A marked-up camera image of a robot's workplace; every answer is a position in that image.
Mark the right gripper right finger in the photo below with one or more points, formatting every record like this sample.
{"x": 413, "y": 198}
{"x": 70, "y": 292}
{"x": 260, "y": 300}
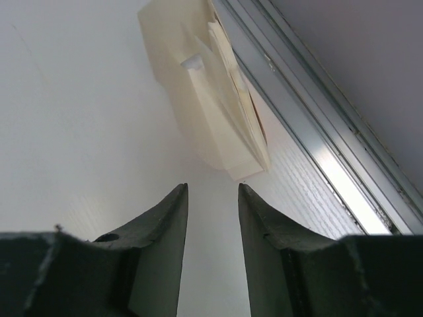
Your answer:
{"x": 293, "y": 271}

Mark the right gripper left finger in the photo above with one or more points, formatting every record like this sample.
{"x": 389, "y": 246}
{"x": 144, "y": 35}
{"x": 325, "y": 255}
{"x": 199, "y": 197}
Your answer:
{"x": 134, "y": 270}

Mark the paper coffee filter stack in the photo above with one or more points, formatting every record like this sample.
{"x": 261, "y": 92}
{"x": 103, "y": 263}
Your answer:
{"x": 213, "y": 102}

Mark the right aluminium table rail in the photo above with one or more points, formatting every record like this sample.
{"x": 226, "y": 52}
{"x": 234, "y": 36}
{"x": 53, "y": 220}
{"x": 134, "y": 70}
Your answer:
{"x": 309, "y": 104}

